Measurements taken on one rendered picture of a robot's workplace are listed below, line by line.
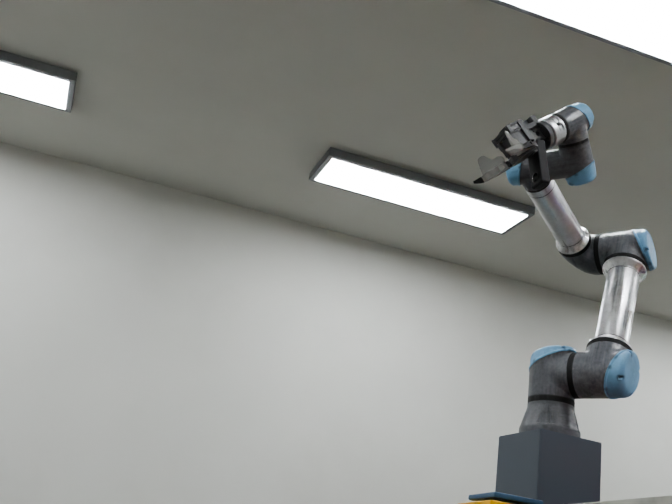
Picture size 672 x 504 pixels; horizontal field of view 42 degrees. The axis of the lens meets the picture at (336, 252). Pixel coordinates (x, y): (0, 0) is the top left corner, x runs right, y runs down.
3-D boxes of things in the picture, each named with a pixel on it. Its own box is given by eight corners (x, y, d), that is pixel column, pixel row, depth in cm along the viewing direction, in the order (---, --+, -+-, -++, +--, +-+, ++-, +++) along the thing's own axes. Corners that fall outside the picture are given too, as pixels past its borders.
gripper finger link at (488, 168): (463, 169, 213) (495, 147, 212) (476, 189, 212) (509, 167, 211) (462, 166, 210) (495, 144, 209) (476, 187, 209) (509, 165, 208)
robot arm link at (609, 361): (578, 409, 223) (609, 253, 256) (638, 409, 214) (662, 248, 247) (562, 380, 216) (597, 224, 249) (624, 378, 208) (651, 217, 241)
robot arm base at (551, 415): (506, 436, 225) (509, 398, 228) (555, 447, 230) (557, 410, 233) (542, 429, 212) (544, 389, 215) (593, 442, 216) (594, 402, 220)
